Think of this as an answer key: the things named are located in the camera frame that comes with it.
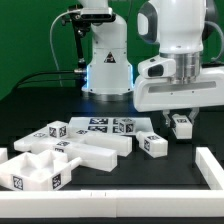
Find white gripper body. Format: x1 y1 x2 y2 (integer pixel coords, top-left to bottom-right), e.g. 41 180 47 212
133 57 224 112

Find white fence bar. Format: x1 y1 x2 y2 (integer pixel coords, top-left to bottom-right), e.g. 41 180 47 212
195 147 224 191
0 190 224 218
0 148 8 164

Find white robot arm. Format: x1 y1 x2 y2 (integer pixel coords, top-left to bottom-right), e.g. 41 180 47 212
82 0 224 112

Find white left fence bar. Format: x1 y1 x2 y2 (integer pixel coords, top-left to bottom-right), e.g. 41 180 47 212
0 148 8 164

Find white tagged cube right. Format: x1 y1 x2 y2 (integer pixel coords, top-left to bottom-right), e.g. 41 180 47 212
118 118 135 134

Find black rear camera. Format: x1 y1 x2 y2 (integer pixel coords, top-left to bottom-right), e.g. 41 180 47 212
80 8 116 23

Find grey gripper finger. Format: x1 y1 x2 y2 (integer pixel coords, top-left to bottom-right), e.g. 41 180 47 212
189 108 199 123
162 110 174 128

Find white tagged cube left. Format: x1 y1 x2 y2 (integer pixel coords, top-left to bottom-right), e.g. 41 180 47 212
47 121 68 138

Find white front fence bar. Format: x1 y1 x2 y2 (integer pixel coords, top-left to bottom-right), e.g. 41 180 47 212
0 190 224 218

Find white tagged flat plate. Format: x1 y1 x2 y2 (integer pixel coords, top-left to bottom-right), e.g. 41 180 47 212
68 117 153 135

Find white right fence bar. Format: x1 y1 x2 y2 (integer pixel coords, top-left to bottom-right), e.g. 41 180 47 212
195 147 224 191

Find black base cable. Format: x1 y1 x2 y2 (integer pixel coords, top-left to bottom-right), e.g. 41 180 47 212
12 69 87 93

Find white chair back frame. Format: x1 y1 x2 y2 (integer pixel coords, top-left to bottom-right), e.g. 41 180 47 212
14 128 132 172

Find white tagged cube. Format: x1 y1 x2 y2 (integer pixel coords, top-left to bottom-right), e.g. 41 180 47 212
47 121 68 138
118 118 135 134

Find white chair seat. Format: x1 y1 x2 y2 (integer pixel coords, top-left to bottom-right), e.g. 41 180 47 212
0 150 82 191

